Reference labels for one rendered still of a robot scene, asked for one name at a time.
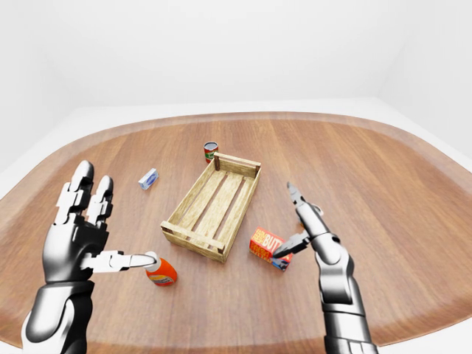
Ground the red printed butter box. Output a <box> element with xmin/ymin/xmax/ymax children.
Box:
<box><xmin>249</xmin><ymin>226</ymin><xmax>294</xmax><ymax>273</ymax></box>

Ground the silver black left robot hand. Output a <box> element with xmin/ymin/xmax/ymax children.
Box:
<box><xmin>41</xmin><ymin>159</ymin><xmax>158</xmax><ymax>285</ymax></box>

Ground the small blue white box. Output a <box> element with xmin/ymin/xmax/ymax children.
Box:
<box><xmin>138</xmin><ymin>167</ymin><xmax>161</xmax><ymax>191</ymax></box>

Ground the wooden slat tray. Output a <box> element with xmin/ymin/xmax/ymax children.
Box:
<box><xmin>160</xmin><ymin>151</ymin><xmax>263</xmax><ymax>264</ymax></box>

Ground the orange bottle with white cap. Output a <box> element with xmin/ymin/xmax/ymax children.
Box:
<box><xmin>145</xmin><ymin>251</ymin><xmax>178</xmax><ymax>287</ymax></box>

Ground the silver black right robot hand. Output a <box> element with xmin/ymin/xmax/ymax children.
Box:
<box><xmin>272</xmin><ymin>181</ymin><xmax>355</xmax><ymax>305</ymax></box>

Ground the red and green tin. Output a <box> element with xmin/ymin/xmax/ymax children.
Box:
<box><xmin>203</xmin><ymin>142</ymin><xmax>219</xmax><ymax>164</ymax></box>

